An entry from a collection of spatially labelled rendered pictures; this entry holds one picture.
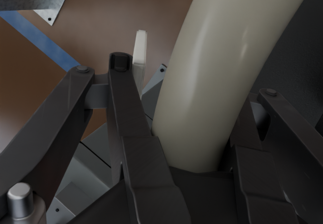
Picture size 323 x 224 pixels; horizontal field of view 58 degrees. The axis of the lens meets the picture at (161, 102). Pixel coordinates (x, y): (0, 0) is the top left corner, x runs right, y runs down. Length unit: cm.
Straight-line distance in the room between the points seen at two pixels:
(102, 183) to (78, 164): 8
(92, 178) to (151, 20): 88
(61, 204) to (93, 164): 12
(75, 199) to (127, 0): 99
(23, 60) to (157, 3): 89
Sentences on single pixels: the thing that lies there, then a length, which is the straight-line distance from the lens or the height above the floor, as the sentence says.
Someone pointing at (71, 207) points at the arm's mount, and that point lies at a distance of 78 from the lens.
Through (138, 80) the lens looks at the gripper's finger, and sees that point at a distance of 16.
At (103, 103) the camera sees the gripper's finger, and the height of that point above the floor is 122.
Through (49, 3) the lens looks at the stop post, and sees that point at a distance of 170.
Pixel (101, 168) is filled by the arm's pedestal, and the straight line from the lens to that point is 80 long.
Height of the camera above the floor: 135
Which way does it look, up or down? 63 degrees down
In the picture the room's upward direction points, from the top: 134 degrees counter-clockwise
